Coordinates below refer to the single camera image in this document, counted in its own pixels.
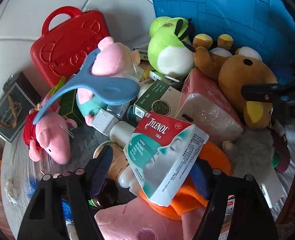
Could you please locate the orange plush toy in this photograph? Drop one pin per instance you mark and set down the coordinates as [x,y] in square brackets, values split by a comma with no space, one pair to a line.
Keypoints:
[217,157]

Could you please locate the white bottle beige label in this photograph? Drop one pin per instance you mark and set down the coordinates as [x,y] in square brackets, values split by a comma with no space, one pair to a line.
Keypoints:
[117,165]

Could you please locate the small white box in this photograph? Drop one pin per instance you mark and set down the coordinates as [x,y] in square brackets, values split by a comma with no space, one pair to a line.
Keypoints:
[103,120]

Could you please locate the red toy suitcase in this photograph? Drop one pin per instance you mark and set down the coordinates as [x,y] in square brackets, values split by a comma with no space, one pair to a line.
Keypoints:
[62,50]

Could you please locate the blue feather toy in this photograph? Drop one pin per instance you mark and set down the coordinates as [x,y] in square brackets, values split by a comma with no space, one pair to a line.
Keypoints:
[67,205]

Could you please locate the blue plastic crate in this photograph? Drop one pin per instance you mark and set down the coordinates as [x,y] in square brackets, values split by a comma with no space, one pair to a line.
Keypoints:
[225,10]

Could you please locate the round desktop with white cloth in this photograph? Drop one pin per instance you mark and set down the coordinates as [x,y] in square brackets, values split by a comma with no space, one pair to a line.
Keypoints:
[20,160]

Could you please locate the flat white box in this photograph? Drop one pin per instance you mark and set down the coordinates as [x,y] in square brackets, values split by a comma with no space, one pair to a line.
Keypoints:
[272,187]

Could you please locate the brown bear plush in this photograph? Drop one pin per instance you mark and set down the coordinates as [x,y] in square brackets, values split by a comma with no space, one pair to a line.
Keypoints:
[237,80]

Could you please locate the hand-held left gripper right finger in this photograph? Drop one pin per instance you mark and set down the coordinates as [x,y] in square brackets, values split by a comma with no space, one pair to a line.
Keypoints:
[198,177]

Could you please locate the pink plush toy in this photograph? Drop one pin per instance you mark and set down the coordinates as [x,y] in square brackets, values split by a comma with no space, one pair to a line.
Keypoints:
[137,220]

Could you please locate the small white bottle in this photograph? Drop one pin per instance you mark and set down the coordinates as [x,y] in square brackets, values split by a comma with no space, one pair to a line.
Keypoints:
[121,132]

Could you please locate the pig plush red dress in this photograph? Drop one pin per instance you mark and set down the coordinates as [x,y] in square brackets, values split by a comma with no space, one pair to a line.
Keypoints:
[52,137]

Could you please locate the narrow white green box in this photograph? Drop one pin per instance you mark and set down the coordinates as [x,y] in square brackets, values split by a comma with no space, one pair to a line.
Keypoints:
[162,76]

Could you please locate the black gift box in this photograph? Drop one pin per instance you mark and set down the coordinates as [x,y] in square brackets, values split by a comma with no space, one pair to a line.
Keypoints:
[10,110]

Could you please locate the blue plastic shoehorn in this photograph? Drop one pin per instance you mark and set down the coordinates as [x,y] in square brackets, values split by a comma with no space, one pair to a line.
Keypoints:
[112,90]

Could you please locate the small pig plush teal dress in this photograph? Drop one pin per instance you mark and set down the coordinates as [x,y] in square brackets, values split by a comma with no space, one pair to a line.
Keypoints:
[112,57]

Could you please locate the dark printed cap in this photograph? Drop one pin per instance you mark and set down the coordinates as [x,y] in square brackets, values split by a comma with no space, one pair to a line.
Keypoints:
[282,152]

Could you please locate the dark green box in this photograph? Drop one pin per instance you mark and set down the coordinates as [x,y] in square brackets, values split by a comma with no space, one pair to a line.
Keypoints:
[71,107]

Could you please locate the white green medicine box red label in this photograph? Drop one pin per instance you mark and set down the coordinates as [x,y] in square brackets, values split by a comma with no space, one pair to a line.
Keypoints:
[162,160]

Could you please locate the grey fluffy plush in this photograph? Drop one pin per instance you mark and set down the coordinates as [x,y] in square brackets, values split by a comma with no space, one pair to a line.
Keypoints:
[250,152]

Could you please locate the pink tissue pack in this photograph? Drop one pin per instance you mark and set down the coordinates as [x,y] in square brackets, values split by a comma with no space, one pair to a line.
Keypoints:
[207,110]

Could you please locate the brown glass bottle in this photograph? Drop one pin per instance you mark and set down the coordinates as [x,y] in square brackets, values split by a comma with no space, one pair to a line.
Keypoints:
[110,192]

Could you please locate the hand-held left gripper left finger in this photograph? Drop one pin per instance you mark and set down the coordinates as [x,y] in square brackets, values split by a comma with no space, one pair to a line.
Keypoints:
[101,170]

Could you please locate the green bird plush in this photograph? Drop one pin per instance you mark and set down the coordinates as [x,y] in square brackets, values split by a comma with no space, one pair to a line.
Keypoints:
[167,55]

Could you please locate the crumpled white paper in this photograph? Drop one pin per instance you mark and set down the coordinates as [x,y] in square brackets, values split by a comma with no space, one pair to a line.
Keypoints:
[12,188]

